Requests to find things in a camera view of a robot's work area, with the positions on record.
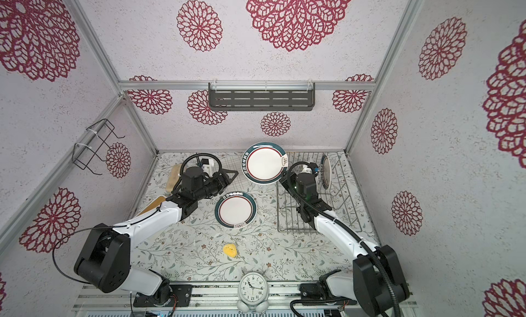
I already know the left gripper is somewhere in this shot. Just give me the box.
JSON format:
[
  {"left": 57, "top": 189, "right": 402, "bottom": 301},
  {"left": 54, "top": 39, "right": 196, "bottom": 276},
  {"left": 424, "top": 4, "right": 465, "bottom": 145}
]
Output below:
[{"left": 196, "top": 168, "right": 240, "bottom": 202}]

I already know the green rimmed white plate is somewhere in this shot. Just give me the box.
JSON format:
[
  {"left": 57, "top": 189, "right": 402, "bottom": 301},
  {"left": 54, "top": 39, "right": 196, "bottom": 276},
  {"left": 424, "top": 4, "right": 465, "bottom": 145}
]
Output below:
[{"left": 215, "top": 191, "right": 258, "bottom": 229}]

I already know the plaid beige plate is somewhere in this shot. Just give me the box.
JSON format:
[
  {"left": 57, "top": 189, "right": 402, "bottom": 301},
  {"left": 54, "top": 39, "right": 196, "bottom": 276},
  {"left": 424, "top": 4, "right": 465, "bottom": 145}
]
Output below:
[{"left": 216, "top": 152, "right": 249, "bottom": 192}]

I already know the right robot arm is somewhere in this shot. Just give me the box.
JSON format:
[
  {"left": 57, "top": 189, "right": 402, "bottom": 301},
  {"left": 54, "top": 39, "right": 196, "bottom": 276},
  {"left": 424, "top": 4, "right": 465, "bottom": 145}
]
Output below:
[{"left": 279, "top": 170, "right": 410, "bottom": 316}]

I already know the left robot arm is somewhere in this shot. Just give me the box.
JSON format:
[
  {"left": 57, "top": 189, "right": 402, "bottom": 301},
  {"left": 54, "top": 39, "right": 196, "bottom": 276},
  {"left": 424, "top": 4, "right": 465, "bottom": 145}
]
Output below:
[{"left": 73, "top": 166, "right": 238, "bottom": 296}]

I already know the dark rimmed plate in rack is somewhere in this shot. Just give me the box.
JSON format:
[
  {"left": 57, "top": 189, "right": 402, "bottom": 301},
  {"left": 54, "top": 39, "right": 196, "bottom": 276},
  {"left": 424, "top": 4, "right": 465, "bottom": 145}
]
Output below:
[{"left": 320, "top": 154, "right": 331, "bottom": 190}]

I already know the yellow cheese toy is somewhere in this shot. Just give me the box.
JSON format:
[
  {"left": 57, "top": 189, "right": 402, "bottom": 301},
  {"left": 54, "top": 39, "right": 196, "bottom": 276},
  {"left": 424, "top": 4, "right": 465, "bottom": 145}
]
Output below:
[{"left": 223, "top": 243, "right": 238, "bottom": 258}]

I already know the yellow tray with blue item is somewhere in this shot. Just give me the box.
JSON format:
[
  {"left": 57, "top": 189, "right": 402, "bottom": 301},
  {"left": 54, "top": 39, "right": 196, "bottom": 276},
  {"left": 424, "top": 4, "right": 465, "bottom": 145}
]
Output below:
[{"left": 137, "top": 195, "right": 166, "bottom": 216}]

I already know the white alarm clock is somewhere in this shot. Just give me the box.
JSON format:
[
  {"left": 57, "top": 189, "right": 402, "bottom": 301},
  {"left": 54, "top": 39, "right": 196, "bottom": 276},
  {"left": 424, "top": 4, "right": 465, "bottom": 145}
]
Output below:
[{"left": 237, "top": 272, "right": 269, "bottom": 314}]

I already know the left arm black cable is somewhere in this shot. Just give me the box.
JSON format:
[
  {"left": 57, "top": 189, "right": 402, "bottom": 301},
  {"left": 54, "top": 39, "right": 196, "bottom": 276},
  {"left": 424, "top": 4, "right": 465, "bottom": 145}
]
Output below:
[{"left": 51, "top": 152, "right": 223, "bottom": 285}]

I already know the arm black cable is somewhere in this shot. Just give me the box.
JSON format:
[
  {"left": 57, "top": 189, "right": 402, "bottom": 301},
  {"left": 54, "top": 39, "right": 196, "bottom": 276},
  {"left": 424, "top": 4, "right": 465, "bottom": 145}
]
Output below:
[
  {"left": 51, "top": 152, "right": 223, "bottom": 285},
  {"left": 285, "top": 161, "right": 404, "bottom": 317}
]

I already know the wire dish rack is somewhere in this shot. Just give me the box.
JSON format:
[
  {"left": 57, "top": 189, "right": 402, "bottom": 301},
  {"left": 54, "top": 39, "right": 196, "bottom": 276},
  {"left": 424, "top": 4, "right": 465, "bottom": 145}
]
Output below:
[{"left": 276, "top": 151, "right": 364, "bottom": 232}]

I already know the grey wall shelf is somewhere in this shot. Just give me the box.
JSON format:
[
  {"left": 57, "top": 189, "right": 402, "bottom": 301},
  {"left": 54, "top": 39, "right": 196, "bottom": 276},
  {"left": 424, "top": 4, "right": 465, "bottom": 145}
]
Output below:
[{"left": 208, "top": 82, "right": 316, "bottom": 112}]

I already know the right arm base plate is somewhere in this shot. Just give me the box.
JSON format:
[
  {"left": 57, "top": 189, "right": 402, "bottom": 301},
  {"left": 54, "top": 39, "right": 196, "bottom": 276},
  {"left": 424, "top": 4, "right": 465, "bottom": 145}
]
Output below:
[{"left": 299, "top": 282, "right": 358, "bottom": 306}]

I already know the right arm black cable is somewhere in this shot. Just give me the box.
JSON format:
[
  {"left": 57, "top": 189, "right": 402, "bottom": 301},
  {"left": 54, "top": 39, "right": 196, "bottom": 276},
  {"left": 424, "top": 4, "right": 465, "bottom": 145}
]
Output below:
[{"left": 285, "top": 161, "right": 404, "bottom": 317}]

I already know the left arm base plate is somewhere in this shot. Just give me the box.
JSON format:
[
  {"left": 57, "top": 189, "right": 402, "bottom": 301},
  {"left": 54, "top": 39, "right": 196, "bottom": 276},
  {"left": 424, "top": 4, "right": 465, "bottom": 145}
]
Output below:
[{"left": 132, "top": 284, "right": 193, "bottom": 308}]

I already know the black wire wall basket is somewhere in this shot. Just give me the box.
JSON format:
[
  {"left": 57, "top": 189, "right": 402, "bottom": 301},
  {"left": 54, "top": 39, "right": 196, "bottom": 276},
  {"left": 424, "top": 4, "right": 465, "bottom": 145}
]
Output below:
[{"left": 71, "top": 119, "right": 126, "bottom": 176}]

